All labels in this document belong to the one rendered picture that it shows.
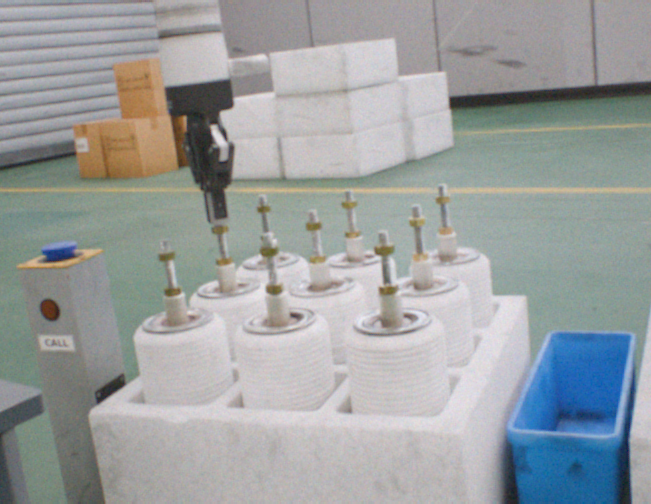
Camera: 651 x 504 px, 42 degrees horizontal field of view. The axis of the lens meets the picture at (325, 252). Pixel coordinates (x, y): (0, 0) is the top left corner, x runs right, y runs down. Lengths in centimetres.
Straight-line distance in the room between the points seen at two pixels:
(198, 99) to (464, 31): 563
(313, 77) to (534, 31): 297
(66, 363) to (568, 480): 56
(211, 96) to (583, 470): 54
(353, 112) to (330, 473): 277
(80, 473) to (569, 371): 63
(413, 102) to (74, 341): 300
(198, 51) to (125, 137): 366
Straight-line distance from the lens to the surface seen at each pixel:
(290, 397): 82
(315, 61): 353
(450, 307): 88
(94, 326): 101
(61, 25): 675
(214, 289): 101
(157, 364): 88
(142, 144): 452
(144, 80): 464
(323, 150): 356
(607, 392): 116
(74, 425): 105
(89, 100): 681
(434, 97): 402
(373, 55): 362
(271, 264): 83
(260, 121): 379
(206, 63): 93
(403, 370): 77
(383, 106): 367
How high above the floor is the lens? 50
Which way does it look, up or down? 13 degrees down
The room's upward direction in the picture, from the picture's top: 7 degrees counter-clockwise
